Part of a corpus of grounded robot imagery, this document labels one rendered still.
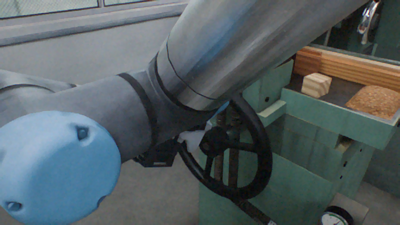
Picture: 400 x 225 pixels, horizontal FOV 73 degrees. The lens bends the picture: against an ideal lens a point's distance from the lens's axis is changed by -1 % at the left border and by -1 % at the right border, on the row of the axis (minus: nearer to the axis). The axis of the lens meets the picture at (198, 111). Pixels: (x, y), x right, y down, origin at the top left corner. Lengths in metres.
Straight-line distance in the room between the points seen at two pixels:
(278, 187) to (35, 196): 0.70
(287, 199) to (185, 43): 0.68
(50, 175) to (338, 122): 0.56
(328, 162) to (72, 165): 0.59
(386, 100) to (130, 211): 1.28
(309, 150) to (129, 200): 1.13
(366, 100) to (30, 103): 0.58
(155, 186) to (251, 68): 1.51
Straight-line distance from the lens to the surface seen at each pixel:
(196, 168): 0.70
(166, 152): 0.41
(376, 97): 0.65
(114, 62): 1.86
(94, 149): 0.19
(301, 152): 0.71
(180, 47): 0.19
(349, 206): 0.82
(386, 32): 0.89
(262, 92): 0.59
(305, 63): 0.74
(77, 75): 1.78
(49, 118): 0.19
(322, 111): 0.64
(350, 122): 0.63
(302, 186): 0.77
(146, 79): 0.24
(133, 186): 1.68
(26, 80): 0.29
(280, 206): 0.85
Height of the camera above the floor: 1.17
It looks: 30 degrees down
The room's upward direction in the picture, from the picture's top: straight up
